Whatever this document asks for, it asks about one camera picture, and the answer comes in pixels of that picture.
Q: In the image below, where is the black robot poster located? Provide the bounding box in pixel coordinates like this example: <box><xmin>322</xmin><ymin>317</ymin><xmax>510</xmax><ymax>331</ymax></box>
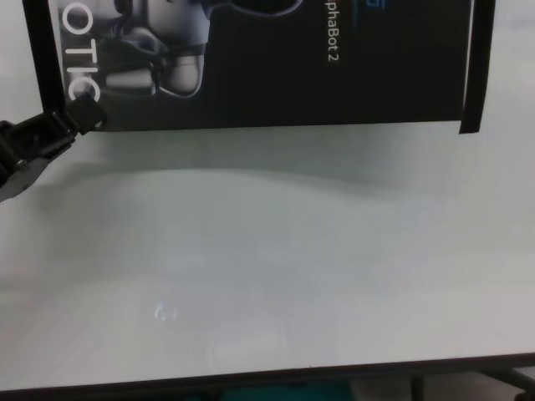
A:
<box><xmin>52</xmin><ymin>0</ymin><xmax>473</xmax><ymax>133</ymax></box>

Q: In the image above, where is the short black tape strip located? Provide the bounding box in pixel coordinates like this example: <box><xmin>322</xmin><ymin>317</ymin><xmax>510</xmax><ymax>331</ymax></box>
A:
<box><xmin>21</xmin><ymin>0</ymin><xmax>70</xmax><ymax>116</ymax></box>
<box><xmin>457</xmin><ymin>0</ymin><xmax>497</xmax><ymax>135</ymax></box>

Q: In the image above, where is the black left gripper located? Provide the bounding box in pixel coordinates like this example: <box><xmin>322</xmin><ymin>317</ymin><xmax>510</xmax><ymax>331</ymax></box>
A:
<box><xmin>0</xmin><ymin>92</ymin><xmax>108</xmax><ymax>204</ymax></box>

